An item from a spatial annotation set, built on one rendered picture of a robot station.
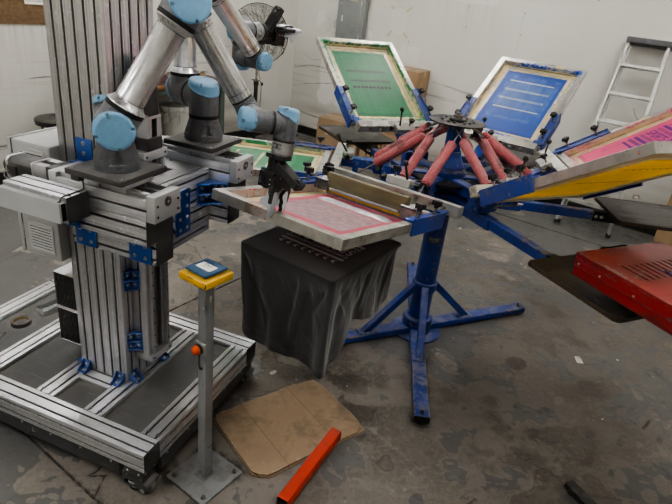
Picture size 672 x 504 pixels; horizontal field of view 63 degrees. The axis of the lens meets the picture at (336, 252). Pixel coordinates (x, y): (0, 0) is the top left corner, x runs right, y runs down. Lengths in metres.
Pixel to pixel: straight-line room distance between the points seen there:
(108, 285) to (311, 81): 5.69
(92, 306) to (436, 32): 5.16
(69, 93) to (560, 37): 4.97
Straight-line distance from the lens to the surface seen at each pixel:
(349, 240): 1.74
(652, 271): 2.18
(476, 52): 6.51
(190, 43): 2.34
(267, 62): 2.38
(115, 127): 1.70
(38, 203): 1.97
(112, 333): 2.50
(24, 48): 5.56
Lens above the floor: 1.86
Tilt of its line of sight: 25 degrees down
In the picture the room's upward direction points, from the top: 7 degrees clockwise
